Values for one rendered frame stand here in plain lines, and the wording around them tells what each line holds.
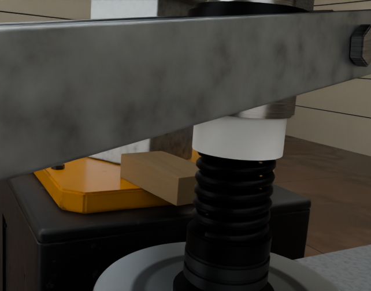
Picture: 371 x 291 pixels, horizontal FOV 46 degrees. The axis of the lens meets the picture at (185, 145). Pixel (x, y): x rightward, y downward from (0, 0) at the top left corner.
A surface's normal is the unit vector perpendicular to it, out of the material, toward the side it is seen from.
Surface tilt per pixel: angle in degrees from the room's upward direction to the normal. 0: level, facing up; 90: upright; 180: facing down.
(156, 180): 90
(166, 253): 0
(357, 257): 0
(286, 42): 90
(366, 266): 0
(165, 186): 90
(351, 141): 90
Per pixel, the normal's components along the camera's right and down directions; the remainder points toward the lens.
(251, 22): 0.72, 0.18
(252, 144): 0.12, 0.19
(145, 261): 0.07, -0.98
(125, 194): 0.48, 0.19
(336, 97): -0.86, 0.03
